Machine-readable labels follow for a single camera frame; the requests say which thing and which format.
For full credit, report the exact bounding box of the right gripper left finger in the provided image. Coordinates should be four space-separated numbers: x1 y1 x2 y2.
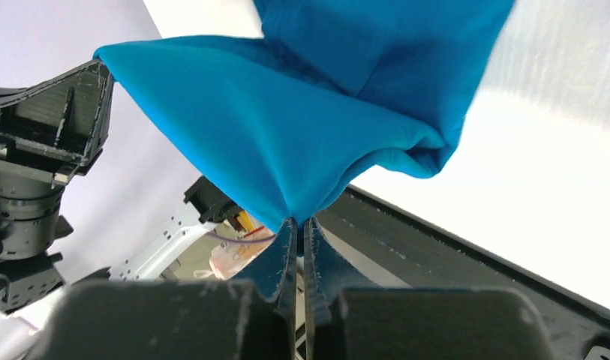
234 218 298 359

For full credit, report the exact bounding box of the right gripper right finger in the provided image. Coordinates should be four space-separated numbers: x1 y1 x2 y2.
302 217 379 359

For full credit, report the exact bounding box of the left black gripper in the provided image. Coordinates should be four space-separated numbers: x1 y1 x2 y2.
0 60 114 179

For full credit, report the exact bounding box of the blue t shirt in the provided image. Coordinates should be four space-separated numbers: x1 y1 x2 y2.
95 1 513 230

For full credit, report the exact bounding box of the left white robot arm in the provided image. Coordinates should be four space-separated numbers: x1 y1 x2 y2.
0 60 205 315

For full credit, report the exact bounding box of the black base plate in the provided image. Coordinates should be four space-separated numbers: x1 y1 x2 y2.
317 187 610 359

